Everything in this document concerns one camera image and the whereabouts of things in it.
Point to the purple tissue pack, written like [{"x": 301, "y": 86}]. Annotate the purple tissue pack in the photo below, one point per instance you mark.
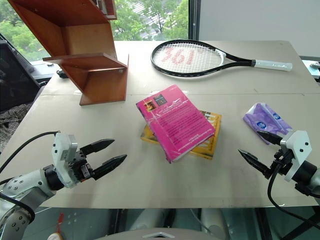
[{"x": 267, "y": 120}]

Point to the grey checked cloth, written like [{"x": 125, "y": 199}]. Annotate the grey checked cloth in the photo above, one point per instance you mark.
[{"x": 11, "y": 120}]

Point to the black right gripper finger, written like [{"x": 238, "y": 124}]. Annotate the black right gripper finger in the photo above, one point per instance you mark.
[
  {"x": 270, "y": 137},
  {"x": 255, "y": 162}
]

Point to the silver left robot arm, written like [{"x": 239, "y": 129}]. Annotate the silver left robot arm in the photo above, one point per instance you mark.
[{"x": 17, "y": 190}]

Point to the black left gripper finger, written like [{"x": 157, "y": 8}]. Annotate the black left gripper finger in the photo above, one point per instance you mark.
[
  {"x": 108, "y": 165},
  {"x": 98, "y": 145}
]

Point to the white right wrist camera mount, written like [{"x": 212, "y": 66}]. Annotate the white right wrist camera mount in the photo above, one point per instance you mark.
[{"x": 297, "y": 150}]

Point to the black white tennis racket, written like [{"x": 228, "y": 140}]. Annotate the black white tennis racket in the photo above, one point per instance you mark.
[{"x": 197, "y": 58}]

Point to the wooden shelf unit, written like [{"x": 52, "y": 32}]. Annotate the wooden shelf unit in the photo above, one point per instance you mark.
[{"x": 82, "y": 55}]

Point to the pink book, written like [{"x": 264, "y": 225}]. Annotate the pink book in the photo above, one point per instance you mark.
[{"x": 175, "y": 122}]

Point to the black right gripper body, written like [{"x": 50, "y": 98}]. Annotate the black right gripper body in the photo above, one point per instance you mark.
[{"x": 281, "y": 162}]

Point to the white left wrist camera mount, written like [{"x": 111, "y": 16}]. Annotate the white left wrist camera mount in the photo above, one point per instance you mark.
[{"x": 62, "y": 156}]

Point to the yellow book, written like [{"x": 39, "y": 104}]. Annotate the yellow book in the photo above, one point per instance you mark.
[{"x": 207, "y": 142}]

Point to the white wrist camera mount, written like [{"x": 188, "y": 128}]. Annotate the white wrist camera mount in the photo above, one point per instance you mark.
[
  {"x": 297, "y": 150},
  {"x": 62, "y": 156}
]

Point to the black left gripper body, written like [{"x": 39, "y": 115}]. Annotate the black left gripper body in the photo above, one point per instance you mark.
[{"x": 81, "y": 166}]

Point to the black chair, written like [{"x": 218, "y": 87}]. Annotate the black chair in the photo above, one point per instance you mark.
[{"x": 15, "y": 75}]

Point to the silver robot body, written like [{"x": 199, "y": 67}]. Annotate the silver robot body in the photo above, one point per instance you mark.
[{"x": 160, "y": 225}]

